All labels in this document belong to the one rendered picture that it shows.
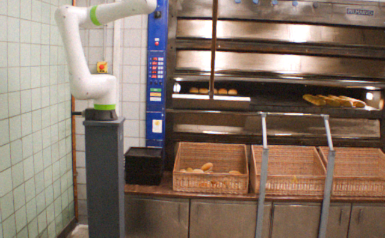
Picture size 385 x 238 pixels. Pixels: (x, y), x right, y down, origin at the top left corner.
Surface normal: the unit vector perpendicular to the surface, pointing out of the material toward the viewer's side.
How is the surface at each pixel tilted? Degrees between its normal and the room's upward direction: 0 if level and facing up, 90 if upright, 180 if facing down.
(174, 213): 90
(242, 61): 70
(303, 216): 91
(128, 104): 90
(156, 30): 90
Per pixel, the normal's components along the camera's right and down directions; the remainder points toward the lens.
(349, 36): -0.06, -0.22
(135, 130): -0.07, 0.13
